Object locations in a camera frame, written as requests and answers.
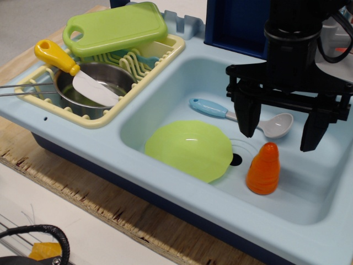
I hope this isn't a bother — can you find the blue handled grey ladle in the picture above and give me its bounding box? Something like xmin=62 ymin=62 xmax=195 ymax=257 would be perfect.
xmin=189 ymin=98 xmax=294 ymax=139

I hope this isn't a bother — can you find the yellow handled toy knife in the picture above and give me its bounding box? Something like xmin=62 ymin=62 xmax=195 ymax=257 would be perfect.
xmin=34 ymin=39 xmax=119 ymax=107

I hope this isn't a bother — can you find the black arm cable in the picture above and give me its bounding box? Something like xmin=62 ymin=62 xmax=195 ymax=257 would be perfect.
xmin=317 ymin=5 xmax=353 ymax=64

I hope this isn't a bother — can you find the plywood board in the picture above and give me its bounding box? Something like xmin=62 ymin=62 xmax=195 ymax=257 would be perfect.
xmin=0 ymin=5 xmax=265 ymax=265

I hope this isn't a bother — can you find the teal utensil in rack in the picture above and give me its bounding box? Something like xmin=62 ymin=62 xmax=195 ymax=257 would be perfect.
xmin=111 ymin=50 xmax=159 ymax=68

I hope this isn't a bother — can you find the grey toy faucet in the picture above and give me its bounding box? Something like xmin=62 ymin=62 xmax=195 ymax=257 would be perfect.
xmin=314 ymin=16 xmax=353 ymax=83

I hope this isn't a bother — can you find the dark blue backsplash panel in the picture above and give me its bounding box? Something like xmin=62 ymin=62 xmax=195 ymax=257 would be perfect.
xmin=204 ymin=0 xmax=270 ymax=60

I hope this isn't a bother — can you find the steel pot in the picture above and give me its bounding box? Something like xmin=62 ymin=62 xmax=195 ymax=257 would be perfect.
xmin=0 ymin=62 xmax=138 ymax=121

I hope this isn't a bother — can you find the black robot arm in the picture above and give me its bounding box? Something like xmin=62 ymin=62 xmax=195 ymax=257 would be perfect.
xmin=226 ymin=1 xmax=352 ymax=152

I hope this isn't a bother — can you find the green plastic plate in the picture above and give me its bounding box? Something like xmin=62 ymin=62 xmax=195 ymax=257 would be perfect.
xmin=145 ymin=120 xmax=233 ymax=183

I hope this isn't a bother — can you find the green cutting board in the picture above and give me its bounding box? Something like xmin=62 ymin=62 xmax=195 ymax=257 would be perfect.
xmin=62 ymin=2 xmax=168 ymax=57

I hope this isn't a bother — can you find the black braided cable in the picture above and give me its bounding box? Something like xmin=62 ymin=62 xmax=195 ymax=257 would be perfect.
xmin=0 ymin=224 xmax=71 ymax=265

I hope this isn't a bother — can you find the cream dish rack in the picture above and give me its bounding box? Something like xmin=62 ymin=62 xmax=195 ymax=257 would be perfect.
xmin=14 ymin=34 xmax=185 ymax=129

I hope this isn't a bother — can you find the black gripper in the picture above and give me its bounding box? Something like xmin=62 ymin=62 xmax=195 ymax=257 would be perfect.
xmin=226 ymin=62 xmax=352 ymax=152

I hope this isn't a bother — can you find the light blue toy sink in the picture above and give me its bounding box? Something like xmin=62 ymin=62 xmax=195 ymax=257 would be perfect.
xmin=1 ymin=12 xmax=352 ymax=264

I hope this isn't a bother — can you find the yellow tape piece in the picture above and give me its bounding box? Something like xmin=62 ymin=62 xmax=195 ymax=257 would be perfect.
xmin=28 ymin=242 xmax=62 ymax=261

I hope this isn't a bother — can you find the orange toy carrot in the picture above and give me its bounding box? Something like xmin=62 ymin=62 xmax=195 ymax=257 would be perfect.
xmin=245 ymin=142 xmax=281 ymax=195

